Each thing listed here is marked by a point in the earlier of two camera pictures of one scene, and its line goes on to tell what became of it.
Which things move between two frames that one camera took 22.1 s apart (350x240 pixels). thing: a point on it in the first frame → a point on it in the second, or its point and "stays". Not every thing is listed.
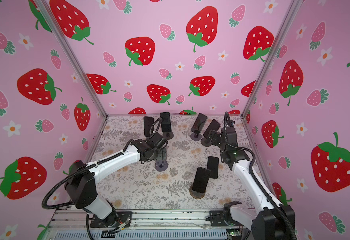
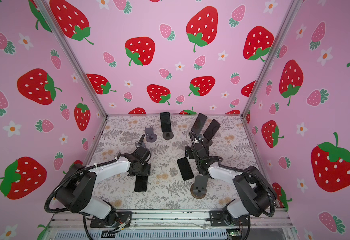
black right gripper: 218,135 → 190,154
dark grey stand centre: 168,135 stays
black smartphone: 199,123 stays
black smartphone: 165,122 stays
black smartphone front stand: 201,180 → 184,168
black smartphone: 214,125 stays
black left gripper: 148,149 → 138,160
